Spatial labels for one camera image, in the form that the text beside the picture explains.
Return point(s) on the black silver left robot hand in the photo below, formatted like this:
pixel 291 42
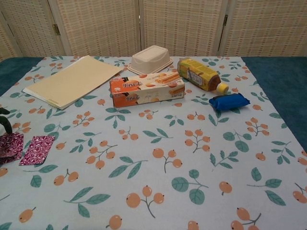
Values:
pixel 7 125

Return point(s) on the pink patterned packet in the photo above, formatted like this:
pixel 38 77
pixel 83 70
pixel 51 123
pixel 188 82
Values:
pixel 36 149
pixel 12 145

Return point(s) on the cream manila paper folder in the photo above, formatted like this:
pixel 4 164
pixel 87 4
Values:
pixel 72 79

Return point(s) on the woven folding screen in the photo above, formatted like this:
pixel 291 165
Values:
pixel 100 24

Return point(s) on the orange white biscuit box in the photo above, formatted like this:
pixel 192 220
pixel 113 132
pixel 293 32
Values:
pixel 144 93

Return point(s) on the fruit leaf print tablecloth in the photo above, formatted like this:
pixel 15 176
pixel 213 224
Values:
pixel 153 167

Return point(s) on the beige plastic container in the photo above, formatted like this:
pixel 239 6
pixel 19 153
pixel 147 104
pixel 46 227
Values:
pixel 149 60

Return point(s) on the yellow label tea bottle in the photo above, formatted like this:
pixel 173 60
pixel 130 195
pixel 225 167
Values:
pixel 199 73

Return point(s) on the blue snack packet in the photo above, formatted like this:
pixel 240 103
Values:
pixel 227 101

